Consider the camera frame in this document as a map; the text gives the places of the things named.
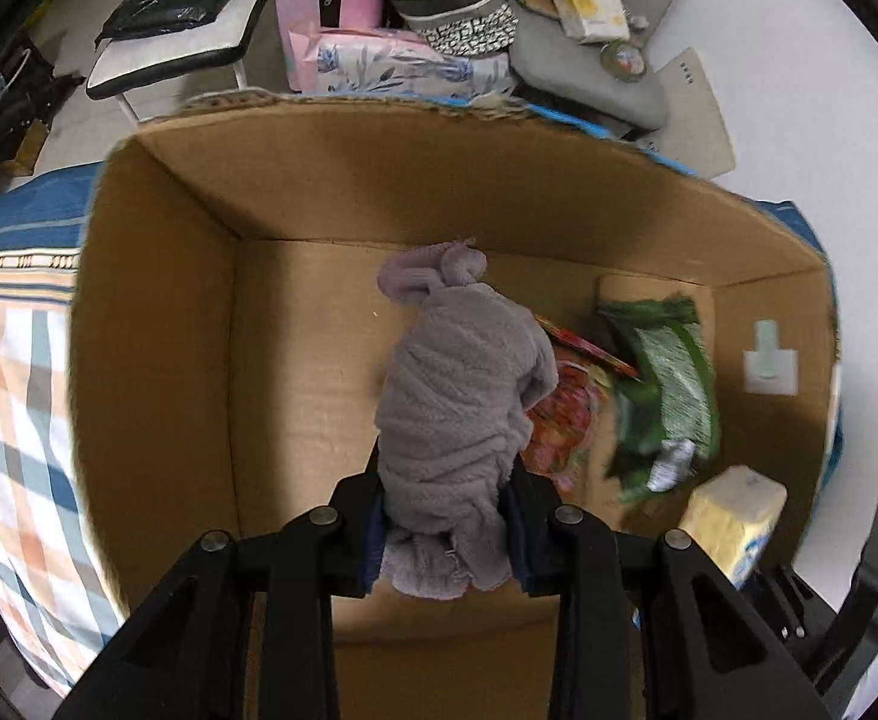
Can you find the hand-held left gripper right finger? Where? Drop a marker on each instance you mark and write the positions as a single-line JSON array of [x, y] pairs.
[[515, 540]]

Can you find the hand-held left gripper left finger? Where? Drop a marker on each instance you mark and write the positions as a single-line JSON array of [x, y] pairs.
[[373, 540]]

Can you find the purple fuzzy towel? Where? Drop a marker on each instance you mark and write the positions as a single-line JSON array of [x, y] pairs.
[[457, 420]]

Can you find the large cardboard box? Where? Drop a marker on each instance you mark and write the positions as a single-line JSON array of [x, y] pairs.
[[274, 330]]

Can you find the red patterned snack packet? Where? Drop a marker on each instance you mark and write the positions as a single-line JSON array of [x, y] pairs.
[[570, 420]]

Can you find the green snack packet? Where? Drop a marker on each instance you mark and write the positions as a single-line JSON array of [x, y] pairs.
[[671, 390]]

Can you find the plaid blanket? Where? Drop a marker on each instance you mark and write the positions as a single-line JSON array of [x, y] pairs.
[[18, 360]]

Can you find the beige paper card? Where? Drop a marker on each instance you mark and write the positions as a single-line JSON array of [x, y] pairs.
[[697, 120]]

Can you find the grey chair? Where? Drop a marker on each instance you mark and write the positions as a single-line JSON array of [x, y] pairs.
[[596, 67]]

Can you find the round trinket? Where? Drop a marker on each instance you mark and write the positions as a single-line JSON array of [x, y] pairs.
[[624, 60]]

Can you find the white folding table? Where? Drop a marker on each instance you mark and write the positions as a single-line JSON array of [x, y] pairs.
[[184, 52]]

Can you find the pink suitcase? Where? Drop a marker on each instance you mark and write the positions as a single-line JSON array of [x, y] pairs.
[[317, 7]]

